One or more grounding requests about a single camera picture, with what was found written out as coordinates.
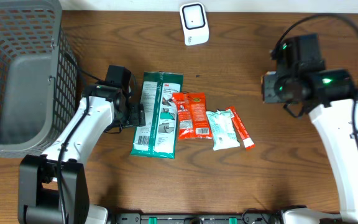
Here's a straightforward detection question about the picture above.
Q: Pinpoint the red Nescafe stick sachet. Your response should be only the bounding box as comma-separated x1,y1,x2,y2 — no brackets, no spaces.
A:
226,106,255,150

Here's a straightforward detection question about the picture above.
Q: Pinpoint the green white 3M package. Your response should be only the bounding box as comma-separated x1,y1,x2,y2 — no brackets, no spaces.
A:
131,72,183,159

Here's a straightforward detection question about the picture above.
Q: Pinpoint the left black cable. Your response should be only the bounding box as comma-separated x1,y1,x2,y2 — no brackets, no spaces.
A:
54,51,105,224

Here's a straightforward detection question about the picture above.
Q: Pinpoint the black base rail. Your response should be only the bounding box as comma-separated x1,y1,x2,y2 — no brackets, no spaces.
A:
107,211,283,224

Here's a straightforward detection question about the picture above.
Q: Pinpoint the grey plastic mesh basket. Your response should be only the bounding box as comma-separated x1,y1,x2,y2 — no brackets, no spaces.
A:
0,0,77,158

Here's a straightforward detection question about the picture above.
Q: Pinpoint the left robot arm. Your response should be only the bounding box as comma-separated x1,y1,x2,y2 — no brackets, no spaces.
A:
17,84,145,224

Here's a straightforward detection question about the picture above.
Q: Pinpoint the mint green wet wipes pack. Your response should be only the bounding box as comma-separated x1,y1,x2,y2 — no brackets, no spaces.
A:
206,110,240,151

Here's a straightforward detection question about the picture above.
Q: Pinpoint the white barcode scanner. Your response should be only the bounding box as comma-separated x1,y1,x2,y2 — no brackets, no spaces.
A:
179,2,209,46

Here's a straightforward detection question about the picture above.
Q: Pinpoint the red Nescafe coffee pack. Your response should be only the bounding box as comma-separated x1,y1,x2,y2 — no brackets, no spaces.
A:
172,92,213,140

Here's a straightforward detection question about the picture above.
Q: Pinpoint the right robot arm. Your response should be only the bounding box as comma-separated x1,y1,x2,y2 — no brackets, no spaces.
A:
262,70,358,223

